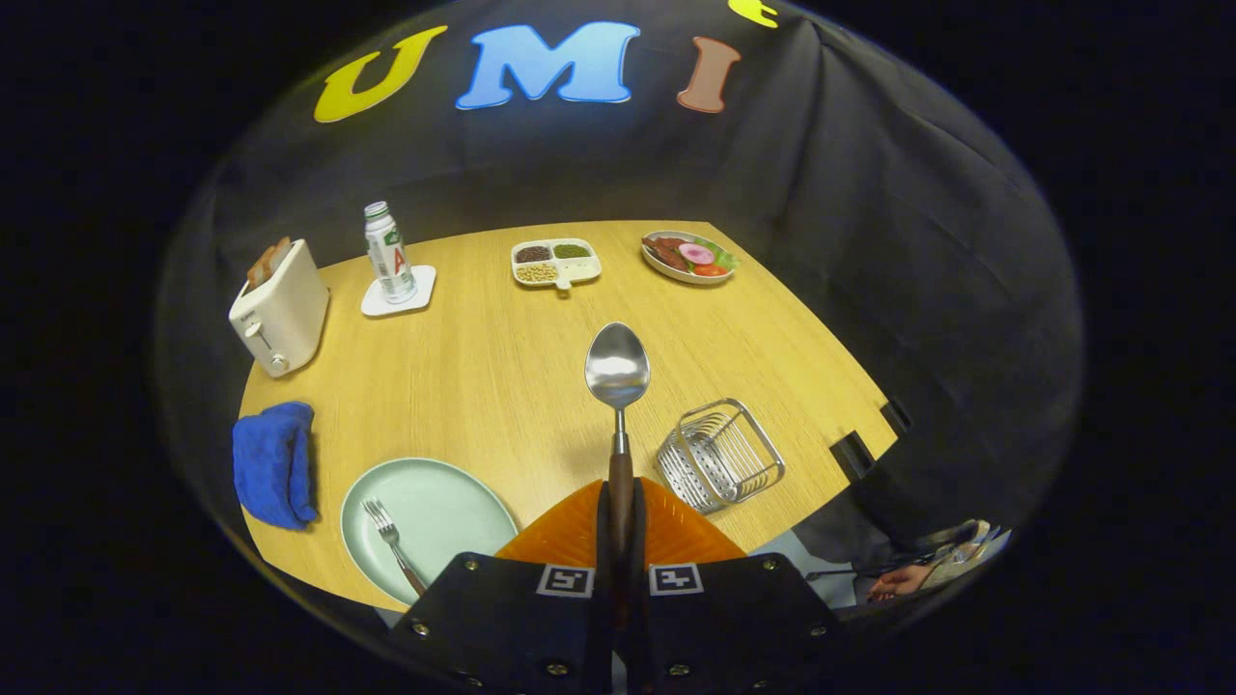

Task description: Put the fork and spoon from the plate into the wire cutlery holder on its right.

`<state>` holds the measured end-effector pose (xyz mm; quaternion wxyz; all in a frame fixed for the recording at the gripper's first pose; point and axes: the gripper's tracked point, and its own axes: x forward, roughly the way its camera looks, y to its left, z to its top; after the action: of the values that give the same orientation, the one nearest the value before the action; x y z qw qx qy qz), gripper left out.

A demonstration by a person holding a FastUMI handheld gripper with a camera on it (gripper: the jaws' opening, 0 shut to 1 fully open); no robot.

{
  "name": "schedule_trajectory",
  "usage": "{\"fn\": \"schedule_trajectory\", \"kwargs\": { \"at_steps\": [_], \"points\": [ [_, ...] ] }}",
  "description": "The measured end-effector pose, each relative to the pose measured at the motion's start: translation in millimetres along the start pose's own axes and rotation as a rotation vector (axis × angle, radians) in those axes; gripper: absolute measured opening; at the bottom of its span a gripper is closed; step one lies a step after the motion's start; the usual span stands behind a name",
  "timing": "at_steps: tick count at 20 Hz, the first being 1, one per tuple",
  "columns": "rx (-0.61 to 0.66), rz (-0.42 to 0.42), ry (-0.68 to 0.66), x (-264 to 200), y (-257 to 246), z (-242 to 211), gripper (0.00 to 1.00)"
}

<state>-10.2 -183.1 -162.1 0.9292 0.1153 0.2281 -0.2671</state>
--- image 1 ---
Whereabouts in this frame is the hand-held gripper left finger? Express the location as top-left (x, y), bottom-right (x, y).
top-left (386, 480), bottom-right (619, 695)

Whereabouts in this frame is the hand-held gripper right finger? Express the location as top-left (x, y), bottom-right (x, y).
top-left (623, 478), bottom-right (846, 695)

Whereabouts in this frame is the wooden-handled metal fork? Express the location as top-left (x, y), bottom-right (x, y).
top-left (362, 497), bottom-right (428, 597)

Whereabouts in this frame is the wooden-handled metal spoon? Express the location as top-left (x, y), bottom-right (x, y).
top-left (583, 321), bottom-right (652, 570)

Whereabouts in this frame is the pale green plate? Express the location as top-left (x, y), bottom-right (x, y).
top-left (339, 457), bottom-right (520, 607)

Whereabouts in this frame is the blue folded towel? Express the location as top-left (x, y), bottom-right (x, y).
top-left (232, 401), bottom-right (321, 531)

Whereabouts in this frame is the white square coaster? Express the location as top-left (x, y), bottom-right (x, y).
top-left (360, 264), bottom-right (437, 319)

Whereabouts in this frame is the white divided bean dish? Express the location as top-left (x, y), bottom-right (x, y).
top-left (510, 237), bottom-right (604, 292)

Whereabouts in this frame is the white plate of food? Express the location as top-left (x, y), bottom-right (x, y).
top-left (640, 230), bottom-right (741, 287)

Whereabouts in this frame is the clear plastic water bottle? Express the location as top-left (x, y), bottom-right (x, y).
top-left (363, 201), bottom-right (418, 305)

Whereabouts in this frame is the white toaster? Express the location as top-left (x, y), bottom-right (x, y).
top-left (228, 238), bottom-right (331, 378)

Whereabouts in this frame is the metal wire cutlery basket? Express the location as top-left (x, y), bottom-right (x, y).
top-left (655, 398), bottom-right (787, 515)

